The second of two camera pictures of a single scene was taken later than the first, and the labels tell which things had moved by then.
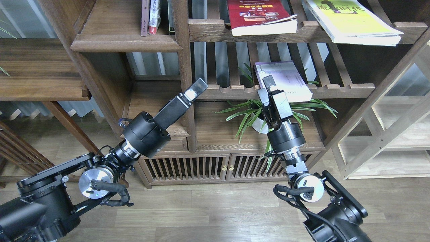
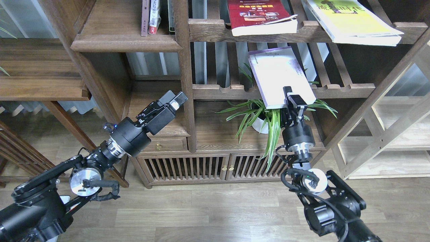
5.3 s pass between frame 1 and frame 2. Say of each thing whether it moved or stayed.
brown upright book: stayed
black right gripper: moved
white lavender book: moved
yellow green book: stayed
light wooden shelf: stayed
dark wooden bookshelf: stayed
